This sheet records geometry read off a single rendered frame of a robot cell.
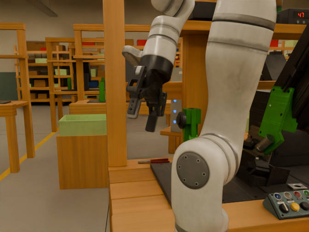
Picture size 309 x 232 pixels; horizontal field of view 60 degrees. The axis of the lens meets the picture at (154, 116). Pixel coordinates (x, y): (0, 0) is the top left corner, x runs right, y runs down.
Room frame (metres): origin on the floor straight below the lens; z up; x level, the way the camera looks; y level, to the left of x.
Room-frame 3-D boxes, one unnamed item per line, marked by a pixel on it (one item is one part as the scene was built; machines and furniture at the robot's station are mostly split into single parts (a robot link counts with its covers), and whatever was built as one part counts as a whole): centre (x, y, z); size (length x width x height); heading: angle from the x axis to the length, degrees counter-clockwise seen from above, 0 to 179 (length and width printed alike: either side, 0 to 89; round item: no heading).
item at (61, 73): (10.18, 3.54, 1.11); 3.01 x 0.54 x 2.23; 96
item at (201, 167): (0.43, -0.08, 1.14); 0.09 x 0.09 x 0.17; 52
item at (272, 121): (1.04, -0.50, 1.17); 0.13 x 0.12 x 0.20; 101
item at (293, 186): (0.94, -0.54, 0.90); 0.06 x 0.04 x 0.01; 94
